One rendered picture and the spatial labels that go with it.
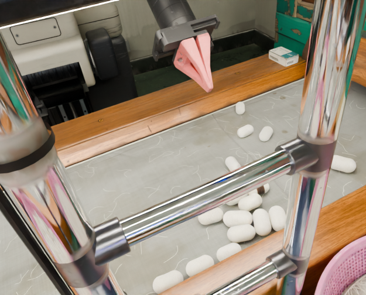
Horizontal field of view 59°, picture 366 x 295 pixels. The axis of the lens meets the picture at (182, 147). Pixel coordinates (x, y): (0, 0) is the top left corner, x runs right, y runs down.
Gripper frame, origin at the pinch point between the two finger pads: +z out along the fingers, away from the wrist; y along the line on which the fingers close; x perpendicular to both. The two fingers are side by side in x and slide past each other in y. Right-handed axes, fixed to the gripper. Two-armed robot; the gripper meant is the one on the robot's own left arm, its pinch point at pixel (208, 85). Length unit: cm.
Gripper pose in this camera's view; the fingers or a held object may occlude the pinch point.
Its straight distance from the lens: 49.5
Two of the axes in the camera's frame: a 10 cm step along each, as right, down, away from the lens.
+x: -1.8, 2.6, 9.5
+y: 8.9, -3.6, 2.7
